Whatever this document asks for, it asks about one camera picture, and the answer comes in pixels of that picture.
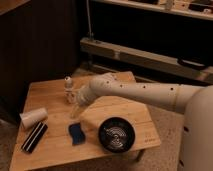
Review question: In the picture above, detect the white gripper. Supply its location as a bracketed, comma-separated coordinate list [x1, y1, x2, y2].
[70, 85, 94, 119]

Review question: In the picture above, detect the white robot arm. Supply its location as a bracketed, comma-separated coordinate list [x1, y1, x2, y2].
[75, 73, 213, 171]

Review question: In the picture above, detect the small clear bottle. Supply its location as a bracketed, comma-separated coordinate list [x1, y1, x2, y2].
[64, 76, 76, 104]

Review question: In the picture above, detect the blue sponge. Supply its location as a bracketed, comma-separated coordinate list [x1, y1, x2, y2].
[68, 123, 86, 145]

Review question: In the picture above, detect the wooden table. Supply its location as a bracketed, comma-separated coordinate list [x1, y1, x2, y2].
[9, 79, 161, 171]

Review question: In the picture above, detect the black ridged bowl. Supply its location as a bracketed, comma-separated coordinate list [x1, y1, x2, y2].
[98, 117, 135, 153]

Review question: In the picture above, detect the black striped box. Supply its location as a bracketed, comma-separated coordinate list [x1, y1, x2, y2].
[21, 122, 48, 153]

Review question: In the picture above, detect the metal shelf rack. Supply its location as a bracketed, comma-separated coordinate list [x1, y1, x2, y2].
[80, 0, 213, 85]

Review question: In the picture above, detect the black handle on shelf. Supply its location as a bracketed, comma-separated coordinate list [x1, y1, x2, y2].
[177, 59, 209, 70]

